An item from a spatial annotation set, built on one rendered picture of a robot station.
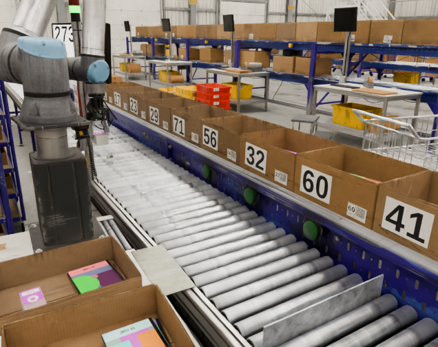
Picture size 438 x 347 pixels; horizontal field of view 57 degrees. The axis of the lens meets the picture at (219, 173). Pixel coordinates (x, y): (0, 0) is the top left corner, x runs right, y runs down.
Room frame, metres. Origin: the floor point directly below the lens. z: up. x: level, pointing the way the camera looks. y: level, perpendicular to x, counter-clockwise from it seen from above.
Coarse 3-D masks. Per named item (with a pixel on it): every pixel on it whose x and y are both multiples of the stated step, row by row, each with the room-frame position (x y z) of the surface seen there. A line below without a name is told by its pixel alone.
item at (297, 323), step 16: (352, 288) 0.99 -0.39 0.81; (368, 288) 1.03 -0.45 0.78; (320, 304) 0.92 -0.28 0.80; (336, 304) 0.96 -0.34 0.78; (352, 304) 0.99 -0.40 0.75; (288, 320) 0.86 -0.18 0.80; (304, 320) 0.89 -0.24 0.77; (320, 320) 0.92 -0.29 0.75; (272, 336) 0.83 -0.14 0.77; (288, 336) 0.86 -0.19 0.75
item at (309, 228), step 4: (304, 224) 1.36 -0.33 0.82; (308, 224) 1.35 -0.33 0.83; (312, 224) 1.33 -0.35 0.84; (304, 228) 1.36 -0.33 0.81; (308, 228) 1.35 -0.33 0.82; (312, 228) 1.33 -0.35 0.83; (316, 228) 1.33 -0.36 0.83; (304, 232) 1.36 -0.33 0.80; (308, 232) 1.34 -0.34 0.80; (312, 232) 1.33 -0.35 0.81; (316, 232) 1.32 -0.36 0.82; (308, 236) 1.34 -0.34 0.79; (312, 236) 1.33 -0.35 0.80; (316, 236) 1.32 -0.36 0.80
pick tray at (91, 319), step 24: (144, 288) 0.93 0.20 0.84; (48, 312) 0.82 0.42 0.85; (72, 312) 0.84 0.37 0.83; (96, 312) 0.87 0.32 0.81; (120, 312) 0.90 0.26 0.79; (144, 312) 0.93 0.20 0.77; (168, 312) 0.86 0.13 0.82; (24, 336) 0.79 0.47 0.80; (48, 336) 0.81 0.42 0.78; (72, 336) 0.84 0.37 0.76; (96, 336) 0.84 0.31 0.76; (168, 336) 0.84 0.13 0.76
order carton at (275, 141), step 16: (288, 128) 2.01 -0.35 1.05; (240, 144) 1.87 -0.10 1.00; (256, 144) 1.76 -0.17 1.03; (272, 144) 1.98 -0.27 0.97; (288, 144) 2.01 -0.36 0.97; (304, 144) 1.91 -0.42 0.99; (320, 144) 1.82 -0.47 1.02; (336, 144) 1.74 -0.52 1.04; (240, 160) 1.87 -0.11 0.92; (272, 160) 1.66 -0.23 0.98; (288, 160) 1.58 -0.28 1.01; (272, 176) 1.66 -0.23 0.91; (288, 176) 1.57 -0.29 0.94
